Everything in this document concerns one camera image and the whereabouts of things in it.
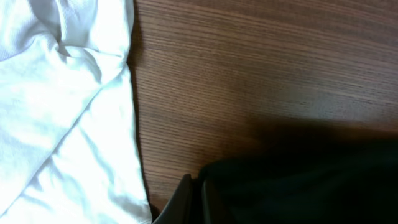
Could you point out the black t-shirt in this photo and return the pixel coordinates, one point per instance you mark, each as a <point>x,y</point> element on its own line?
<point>313,182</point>

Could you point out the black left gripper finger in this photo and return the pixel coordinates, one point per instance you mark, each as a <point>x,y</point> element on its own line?
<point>177,209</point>

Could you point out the white t-shirt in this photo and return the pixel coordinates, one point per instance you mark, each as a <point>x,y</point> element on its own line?
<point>68,129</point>

